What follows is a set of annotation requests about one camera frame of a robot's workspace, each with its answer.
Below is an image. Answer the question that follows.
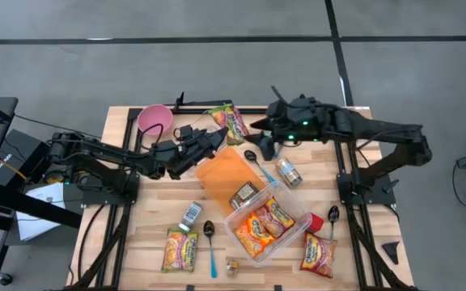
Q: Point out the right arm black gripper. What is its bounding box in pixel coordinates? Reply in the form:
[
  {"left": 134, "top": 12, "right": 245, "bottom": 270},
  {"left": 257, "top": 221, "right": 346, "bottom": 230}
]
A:
[{"left": 244, "top": 99, "right": 299, "bottom": 146}]

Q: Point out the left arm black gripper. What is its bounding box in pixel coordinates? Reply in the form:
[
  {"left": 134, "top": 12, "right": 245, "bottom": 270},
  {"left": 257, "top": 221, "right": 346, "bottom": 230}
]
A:
[{"left": 166, "top": 127, "right": 230, "bottom": 179}]

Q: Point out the white-lidded spice jar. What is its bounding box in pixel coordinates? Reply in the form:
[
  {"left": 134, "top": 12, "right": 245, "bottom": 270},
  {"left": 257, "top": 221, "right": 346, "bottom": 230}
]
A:
[{"left": 178, "top": 200, "right": 204, "bottom": 233}]

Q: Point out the roast beef Maruchan ramen pack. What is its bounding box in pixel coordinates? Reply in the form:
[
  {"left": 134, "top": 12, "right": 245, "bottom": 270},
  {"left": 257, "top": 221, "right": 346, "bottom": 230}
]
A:
[
  {"left": 256, "top": 196, "right": 296, "bottom": 238},
  {"left": 299, "top": 231, "right": 338, "bottom": 279}
]

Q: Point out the orange Maruchan ramen pack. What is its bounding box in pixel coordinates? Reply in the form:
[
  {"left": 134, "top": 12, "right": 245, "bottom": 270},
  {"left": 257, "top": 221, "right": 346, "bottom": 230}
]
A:
[{"left": 234, "top": 213, "right": 277, "bottom": 259}]

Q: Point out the orange flat mat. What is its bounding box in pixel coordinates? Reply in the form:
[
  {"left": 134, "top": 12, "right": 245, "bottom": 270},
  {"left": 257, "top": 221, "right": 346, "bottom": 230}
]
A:
[{"left": 194, "top": 145, "right": 267, "bottom": 217}]

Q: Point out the brown seasoning packet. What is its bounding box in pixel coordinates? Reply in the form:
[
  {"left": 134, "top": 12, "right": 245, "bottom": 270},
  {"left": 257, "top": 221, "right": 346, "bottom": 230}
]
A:
[{"left": 228, "top": 180, "right": 261, "bottom": 211}]

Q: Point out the pink plastic bowl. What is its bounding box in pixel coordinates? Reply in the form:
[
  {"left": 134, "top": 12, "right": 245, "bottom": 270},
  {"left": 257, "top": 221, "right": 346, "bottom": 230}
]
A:
[{"left": 137, "top": 103, "right": 174, "bottom": 137}]

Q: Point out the large clear plastic container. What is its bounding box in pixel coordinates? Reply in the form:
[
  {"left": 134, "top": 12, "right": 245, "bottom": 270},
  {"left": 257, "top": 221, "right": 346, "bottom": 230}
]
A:
[{"left": 223, "top": 180, "right": 313, "bottom": 268}]

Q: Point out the small cork-stoppered glass jar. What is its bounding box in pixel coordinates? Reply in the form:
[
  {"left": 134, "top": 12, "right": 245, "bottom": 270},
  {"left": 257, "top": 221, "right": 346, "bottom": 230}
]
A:
[{"left": 225, "top": 259, "right": 241, "bottom": 278}]

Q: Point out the black box white lettering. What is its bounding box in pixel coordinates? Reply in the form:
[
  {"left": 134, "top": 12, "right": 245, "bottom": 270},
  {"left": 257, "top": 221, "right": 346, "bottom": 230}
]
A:
[{"left": 0, "top": 128, "right": 51, "bottom": 188}]

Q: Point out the white paper sheet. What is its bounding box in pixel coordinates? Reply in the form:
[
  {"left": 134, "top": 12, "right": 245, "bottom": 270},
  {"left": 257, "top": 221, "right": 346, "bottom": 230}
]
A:
[{"left": 15, "top": 182, "right": 67, "bottom": 243}]

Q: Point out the black desk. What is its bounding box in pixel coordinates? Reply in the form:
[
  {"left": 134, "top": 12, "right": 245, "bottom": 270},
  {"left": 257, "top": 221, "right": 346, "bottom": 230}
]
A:
[{"left": 0, "top": 93, "right": 83, "bottom": 284}]

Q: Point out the black aluminium table frame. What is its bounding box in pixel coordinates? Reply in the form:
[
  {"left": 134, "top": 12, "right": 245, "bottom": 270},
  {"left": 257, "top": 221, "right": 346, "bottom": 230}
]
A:
[{"left": 65, "top": 105, "right": 418, "bottom": 291}]

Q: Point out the black upright frame bracket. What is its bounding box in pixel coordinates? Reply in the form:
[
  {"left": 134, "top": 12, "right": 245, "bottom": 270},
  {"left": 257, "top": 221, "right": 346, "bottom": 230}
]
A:
[{"left": 174, "top": 91, "right": 234, "bottom": 113}]

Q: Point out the black triangular bracket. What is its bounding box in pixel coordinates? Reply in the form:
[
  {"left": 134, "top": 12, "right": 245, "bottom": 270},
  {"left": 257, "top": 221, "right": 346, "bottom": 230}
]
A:
[{"left": 381, "top": 241, "right": 401, "bottom": 266}]

